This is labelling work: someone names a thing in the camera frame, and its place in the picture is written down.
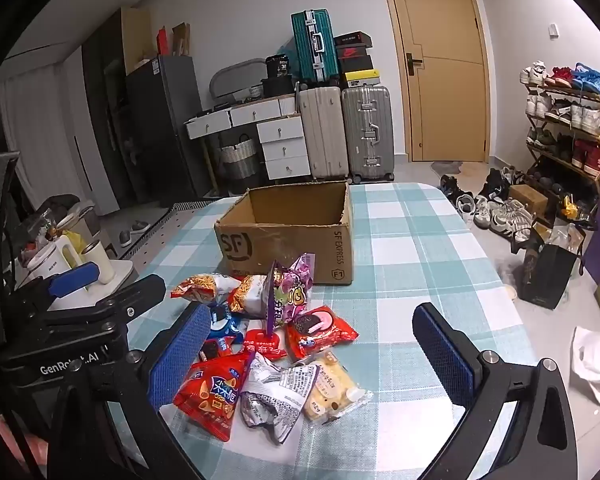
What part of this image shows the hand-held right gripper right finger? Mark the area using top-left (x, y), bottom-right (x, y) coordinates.
top-left (412, 302), bottom-right (578, 480)

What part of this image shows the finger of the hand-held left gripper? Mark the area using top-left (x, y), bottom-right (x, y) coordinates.
top-left (10, 262), bottom-right (101, 311)
top-left (40, 274), bottom-right (167, 333)

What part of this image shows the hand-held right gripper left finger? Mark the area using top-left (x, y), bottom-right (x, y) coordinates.
top-left (62, 302), bottom-right (213, 480)

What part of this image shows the red chips packet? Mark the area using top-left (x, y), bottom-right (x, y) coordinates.
top-left (172, 352), bottom-right (251, 443)

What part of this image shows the blue cookie packet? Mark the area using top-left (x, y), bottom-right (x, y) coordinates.
top-left (197, 305), bottom-right (246, 363)

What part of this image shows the noodle snack packet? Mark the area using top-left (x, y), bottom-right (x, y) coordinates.
top-left (170, 272), bottom-right (241, 307)
top-left (227, 275), bottom-right (276, 318)

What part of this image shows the red and white packet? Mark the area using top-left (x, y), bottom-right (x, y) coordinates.
top-left (242, 327), bottom-right (288, 361)

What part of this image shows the silver snack packet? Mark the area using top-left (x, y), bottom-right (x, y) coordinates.
top-left (240, 350), bottom-right (321, 446)

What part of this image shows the yellow bread packet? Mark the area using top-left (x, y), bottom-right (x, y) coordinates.
top-left (302, 350), bottom-right (374, 423)

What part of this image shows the purple snack packet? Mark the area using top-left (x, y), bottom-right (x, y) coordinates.
top-left (265, 252), bottom-right (317, 336)

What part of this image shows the red cookie packet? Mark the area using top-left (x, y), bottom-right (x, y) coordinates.
top-left (285, 305), bottom-right (359, 363)

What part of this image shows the white side table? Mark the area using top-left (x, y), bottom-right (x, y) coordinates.
top-left (45, 259), bottom-right (139, 312)

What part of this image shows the white kettle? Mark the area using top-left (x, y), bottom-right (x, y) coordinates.
top-left (26, 236), bottom-right (84, 286)

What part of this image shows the white cup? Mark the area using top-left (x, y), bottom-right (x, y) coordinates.
top-left (81, 241), bottom-right (116, 284)

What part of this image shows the yellow plastic bag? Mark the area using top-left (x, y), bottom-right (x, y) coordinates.
top-left (60, 230), bottom-right (87, 263)

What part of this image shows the beige bin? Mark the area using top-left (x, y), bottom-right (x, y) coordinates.
top-left (55, 200), bottom-right (101, 246)

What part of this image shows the black shopping bag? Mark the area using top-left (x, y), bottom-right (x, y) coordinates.
top-left (511, 227), bottom-right (584, 311)

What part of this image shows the white cloth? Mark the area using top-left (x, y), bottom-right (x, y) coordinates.
top-left (570, 326), bottom-right (600, 407)

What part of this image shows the white curtain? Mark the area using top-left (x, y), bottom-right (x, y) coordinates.
top-left (0, 62), bottom-right (88, 211)

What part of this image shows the pile of loose shoes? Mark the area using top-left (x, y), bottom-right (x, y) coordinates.
top-left (439, 166), bottom-right (537, 242)

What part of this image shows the dark tall wardrobe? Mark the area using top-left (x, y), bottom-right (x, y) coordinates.
top-left (62, 7), bottom-right (153, 216)

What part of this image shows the clear plastic bag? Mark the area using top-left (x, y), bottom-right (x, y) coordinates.
top-left (550, 224), bottom-right (587, 257)

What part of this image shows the dark grey fridge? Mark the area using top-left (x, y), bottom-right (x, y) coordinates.
top-left (125, 55), bottom-right (211, 198)

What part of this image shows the woven laundry basket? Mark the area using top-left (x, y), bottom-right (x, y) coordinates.
top-left (219, 134), bottom-right (259, 179)

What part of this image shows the small brown cardboard box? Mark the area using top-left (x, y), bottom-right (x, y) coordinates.
top-left (508, 184), bottom-right (549, 217)

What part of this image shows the white desk with drawers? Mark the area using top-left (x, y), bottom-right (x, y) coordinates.
top-left (185, 94), bottom-right (312, 196)

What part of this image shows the grey oval framed panel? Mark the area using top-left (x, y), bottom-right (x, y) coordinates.
top-left (210, 57), bottom-right (265, 106)

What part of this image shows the grey suitcase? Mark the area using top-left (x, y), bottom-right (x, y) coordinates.
top-left (341, 85), bottom-right (396, 184)

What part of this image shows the beige suitcase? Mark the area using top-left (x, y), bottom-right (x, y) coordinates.
top-left (297, 85), bottom-right (351, 181)

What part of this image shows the black basket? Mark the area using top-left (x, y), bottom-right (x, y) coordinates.
top-left (260, 77), bottom-right (299, 98)

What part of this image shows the tan wooden door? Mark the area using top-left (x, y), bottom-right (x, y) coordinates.
top-left (377, 0), bottom-right (492, 163)

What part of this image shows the brown paper bag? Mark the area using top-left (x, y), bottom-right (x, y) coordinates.
top-left (172, 22), bottom-right (192, 57)

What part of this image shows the black tub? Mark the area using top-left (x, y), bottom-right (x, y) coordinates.
top-left (265, 52), bottom-right (293, 80)

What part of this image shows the shoe rack with shoes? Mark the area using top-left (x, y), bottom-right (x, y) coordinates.
top-left (519, 60), bottom-right (600, 196)

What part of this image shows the yellow and black shoe box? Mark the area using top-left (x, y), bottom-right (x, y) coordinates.
top-left (342, 68), bottom-right (383, 88)

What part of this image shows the plain black shoe box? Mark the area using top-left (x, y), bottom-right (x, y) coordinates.
top-left (337, 56), bottom-right (374, 73)

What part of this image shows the teal suitcase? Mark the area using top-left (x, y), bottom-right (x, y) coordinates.
top-left (291, 8), bottom-right (342, 86)

